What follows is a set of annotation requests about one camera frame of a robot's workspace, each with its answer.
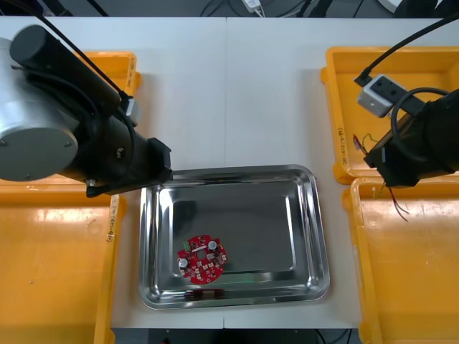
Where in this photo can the yellow-orange plastic bin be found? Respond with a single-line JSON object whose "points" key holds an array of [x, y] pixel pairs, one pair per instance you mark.
{"points": [[107, 61], [412, 61], [412, 279], [54, 268]]}

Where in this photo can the steel tray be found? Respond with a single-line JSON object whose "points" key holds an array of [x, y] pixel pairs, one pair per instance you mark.
{"points": [[251, 222]]}

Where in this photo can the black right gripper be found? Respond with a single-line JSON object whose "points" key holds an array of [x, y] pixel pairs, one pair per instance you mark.
{"points": [[398, 157]]}

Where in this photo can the round red circuit board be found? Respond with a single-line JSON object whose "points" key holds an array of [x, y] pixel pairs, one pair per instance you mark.
{"points": [[201, 259]]}

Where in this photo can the white power adapter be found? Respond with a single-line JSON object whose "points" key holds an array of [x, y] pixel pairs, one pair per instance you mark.
{"points": [[251, 3]]}

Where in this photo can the silver and black right arm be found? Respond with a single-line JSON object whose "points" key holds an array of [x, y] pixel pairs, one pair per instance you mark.
{"points": [[442, 136]]}

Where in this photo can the silver and black left arm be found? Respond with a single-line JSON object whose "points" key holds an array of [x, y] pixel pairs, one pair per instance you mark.
{"points": [[36, 107]]}

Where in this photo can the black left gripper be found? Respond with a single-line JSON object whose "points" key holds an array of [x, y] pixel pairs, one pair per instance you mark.
{"points": [[159, 161]]}

